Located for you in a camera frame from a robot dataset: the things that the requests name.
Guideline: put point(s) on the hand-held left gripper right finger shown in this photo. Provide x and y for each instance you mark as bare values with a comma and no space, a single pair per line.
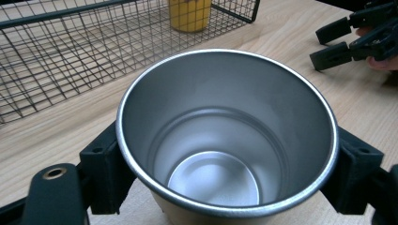
355,172

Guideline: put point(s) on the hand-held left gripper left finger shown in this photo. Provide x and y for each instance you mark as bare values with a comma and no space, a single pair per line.
104,168

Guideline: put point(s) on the white cup with silver inside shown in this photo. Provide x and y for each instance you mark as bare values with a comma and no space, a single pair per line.
225,125

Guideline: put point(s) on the orange cup with silver inside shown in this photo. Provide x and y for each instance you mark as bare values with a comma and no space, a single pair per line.
190,15

